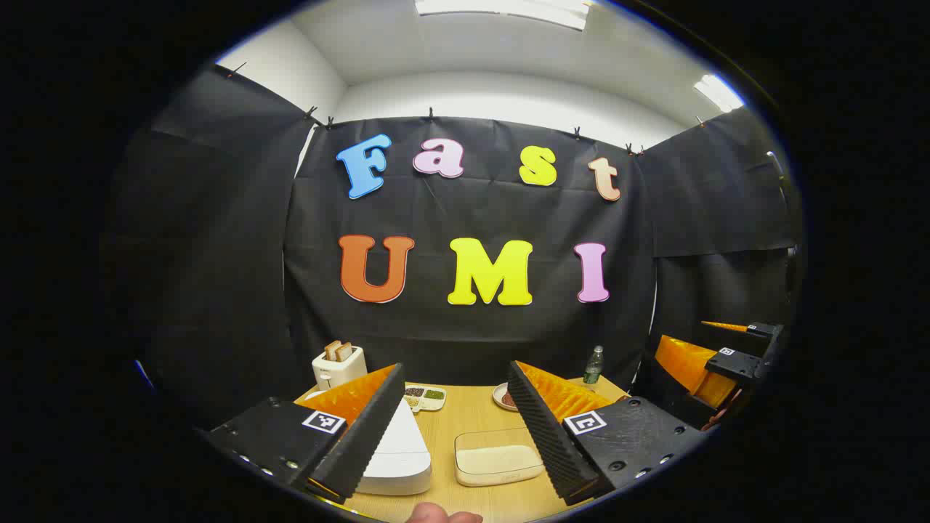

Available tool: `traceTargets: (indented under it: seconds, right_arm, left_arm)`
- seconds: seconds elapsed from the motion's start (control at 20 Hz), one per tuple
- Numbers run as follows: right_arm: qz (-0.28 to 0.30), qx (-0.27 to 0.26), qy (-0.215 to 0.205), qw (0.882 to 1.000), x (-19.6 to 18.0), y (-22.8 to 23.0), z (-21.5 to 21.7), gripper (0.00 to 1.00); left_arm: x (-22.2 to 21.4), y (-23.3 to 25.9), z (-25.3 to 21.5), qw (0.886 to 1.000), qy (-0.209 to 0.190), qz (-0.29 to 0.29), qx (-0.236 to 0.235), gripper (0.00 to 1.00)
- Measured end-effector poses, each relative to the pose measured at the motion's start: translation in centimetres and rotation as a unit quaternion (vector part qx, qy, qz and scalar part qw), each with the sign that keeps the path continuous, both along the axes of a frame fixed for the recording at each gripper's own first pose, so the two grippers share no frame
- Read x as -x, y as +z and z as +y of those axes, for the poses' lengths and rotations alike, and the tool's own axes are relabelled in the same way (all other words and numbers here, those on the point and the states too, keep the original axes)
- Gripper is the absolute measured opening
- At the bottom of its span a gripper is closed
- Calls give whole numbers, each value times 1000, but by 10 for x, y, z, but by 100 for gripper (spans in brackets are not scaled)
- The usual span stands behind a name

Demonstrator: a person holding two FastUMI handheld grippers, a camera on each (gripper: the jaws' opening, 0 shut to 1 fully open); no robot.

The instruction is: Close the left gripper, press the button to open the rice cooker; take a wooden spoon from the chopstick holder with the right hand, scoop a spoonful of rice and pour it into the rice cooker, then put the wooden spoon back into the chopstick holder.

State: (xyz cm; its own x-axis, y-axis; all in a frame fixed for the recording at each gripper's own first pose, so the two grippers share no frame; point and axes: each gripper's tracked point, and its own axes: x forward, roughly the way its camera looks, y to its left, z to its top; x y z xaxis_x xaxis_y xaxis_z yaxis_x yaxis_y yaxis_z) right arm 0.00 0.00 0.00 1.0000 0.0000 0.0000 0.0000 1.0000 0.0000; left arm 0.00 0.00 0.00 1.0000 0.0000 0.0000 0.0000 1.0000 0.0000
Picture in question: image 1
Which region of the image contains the clear rice box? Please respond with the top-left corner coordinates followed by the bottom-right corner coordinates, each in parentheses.
top-left (454, 429), bottom-right (546, 487)

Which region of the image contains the grey stand pole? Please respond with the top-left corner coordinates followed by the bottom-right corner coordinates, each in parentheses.
top-left (767, 151), bottom-right (791, 211)

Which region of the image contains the row of black cloth clips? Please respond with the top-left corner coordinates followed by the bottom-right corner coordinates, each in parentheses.
top-left (225, 62), bottom-right (709, 157)

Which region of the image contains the long ceiling light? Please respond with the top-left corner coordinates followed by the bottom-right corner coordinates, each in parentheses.
top-left (414, 0), bottom-right (589, 31)

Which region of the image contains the black backdrop cloth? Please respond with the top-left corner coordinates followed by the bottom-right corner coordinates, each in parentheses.
top-left (105, 64), bottom-right (804, 437)

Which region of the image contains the white rice cooker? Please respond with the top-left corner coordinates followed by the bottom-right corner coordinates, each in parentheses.
top-left (304, 391), bottom-right (433, 497)

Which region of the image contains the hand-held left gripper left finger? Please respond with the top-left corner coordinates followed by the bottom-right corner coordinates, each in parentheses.
top-left (207, 363), bottom-right (406, 503)

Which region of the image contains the white toaster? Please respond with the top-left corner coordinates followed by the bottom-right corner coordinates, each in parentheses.
top-left (312, 345), bottom-right (368, 391)

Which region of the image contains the small ceiling light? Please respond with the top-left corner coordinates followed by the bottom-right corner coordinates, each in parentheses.
top-left (694, 73), bottom-right (745, 113)

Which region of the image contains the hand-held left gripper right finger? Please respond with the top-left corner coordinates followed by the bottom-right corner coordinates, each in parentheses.
top-left (506, 360), bottom-right (707, 507)

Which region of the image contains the white divided grain tray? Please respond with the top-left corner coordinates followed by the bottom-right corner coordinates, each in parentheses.
top-left (403, 384), bottom-right (447, 413)

